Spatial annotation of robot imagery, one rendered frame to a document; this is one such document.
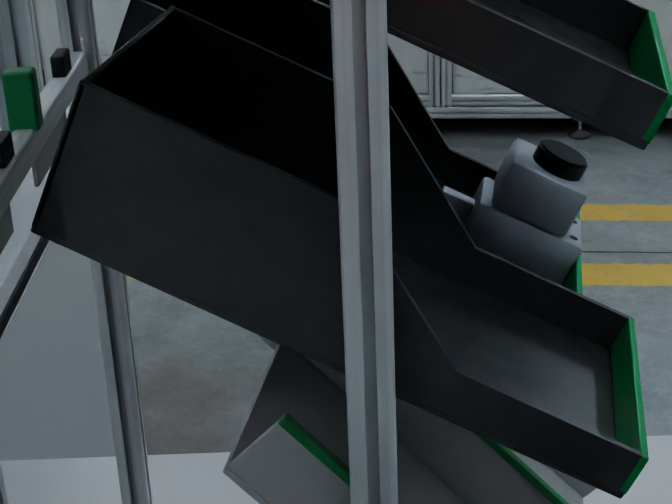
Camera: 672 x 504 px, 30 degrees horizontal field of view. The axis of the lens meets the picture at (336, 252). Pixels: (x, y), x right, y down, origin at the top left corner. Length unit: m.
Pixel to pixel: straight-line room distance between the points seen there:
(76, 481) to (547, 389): 0.66
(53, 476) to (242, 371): 1.90
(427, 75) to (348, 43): 4.07
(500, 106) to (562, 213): 3.83
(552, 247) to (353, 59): 0.28
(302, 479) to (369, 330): 0.10
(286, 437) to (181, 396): 2.43
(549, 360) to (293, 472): 0.14
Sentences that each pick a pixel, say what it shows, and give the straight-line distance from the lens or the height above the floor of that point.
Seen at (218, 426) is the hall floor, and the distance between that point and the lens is 2.86.
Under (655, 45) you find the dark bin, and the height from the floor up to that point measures 1.37.
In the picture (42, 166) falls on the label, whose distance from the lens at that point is 0.72.
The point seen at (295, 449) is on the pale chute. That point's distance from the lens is 0.57.
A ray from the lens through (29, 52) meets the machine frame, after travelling 2.01.
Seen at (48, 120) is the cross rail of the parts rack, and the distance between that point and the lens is 0.69.
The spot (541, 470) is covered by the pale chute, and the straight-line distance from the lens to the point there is 0.88.
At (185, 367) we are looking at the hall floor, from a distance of 3.11.
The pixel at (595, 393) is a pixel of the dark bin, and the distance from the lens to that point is 0.62.
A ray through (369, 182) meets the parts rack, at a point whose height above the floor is 1.34.
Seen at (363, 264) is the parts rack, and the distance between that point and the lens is 0.49.
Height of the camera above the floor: 1.51
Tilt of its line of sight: 24 degrees down
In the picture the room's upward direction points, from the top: 2 degrees counter-clockwise
